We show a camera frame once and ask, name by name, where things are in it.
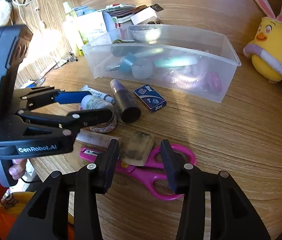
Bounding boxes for purple spray bottle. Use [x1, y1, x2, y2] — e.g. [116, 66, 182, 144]
[110, 79, 141, 124]

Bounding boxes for green glass bottle white cap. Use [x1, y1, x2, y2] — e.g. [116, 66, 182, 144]
[111, 39, 141, 57]

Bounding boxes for small white jar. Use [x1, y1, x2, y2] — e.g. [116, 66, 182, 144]
[131, 58, 153, 80]

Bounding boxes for teal highlighter marker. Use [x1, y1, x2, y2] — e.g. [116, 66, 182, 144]
[153, 56, 197, 68]

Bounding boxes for person's left hand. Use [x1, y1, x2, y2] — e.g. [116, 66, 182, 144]
[0, 146, 28, 181]

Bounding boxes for white ointment tube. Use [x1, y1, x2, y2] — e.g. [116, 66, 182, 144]
[80, 85, 115, 104]

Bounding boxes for silver clip tool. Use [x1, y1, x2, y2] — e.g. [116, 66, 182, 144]
[65, 51, 78, 62]

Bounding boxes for dirty beige eraser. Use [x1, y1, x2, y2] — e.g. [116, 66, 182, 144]
[120, 131, 155, 166]

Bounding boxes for yellow green spray bottle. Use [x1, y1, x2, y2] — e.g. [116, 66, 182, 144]
[62, 2, 88, 57]

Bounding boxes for white paper with writing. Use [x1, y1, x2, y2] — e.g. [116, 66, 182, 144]
[76, 11, 107, 42]

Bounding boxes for blue Max staple box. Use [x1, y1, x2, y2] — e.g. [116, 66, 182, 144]
[133, 85, 166, 113]

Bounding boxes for pink scissors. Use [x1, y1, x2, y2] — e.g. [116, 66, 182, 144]
[79, 144, 196, 201]

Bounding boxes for stack of books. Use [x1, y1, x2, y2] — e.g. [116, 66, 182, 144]
[74, 3, 168, 29]

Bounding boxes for red white marker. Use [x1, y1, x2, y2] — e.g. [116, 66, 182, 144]
[106, 3, 129, 9]

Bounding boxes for bowl of beads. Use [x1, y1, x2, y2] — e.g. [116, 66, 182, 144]
[128, 24, 164, 44]

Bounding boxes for small white box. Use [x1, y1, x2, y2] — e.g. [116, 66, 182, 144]
[131, 7, 161, 25]

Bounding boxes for pink round tin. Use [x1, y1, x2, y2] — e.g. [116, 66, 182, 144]
[206, 72, 222, 93]

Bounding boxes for clear plastic storage bin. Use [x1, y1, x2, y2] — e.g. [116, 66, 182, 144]
[82, 24, 241, 102]

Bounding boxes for yellow chick plush toy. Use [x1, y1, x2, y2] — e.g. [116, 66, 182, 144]
[243, 0, 282, 83]

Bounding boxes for braided bracelet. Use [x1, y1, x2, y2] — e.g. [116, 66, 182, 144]
[88, 112, 118, 134]

